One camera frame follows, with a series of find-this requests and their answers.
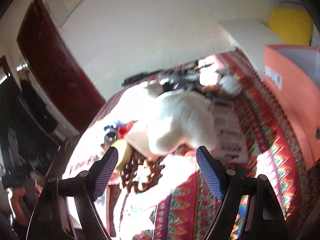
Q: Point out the yellow round object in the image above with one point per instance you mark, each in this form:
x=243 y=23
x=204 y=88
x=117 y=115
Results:
x=124 y=153

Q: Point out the white paper sheet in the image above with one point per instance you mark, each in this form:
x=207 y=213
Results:
x=231 y=145

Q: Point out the dark red wooden door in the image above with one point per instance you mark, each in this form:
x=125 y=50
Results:
x=55 y=68

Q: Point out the white threaded cap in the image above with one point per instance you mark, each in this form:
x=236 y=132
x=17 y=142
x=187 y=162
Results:
x=230 y=86

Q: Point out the brown cardboard box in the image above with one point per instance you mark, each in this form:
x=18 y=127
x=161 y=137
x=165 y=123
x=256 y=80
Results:
x=137 y=138

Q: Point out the yellow cushion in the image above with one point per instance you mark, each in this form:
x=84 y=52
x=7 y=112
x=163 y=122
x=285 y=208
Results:
x=293 y=26

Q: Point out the blue cartoon figurine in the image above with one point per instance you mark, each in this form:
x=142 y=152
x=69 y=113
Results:
x=117 y=130

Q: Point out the white plush toy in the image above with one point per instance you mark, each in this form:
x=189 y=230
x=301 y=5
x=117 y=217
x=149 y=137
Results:
x=180 y=117

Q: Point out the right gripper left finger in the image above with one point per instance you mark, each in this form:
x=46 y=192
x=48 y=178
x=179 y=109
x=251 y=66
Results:
x=51 y=218

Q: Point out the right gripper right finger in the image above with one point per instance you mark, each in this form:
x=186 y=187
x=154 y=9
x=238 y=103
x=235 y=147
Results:
x=263 y=218

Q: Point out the orange cardboard box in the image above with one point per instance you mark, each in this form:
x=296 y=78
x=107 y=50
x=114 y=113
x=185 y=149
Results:
x=292 y=74

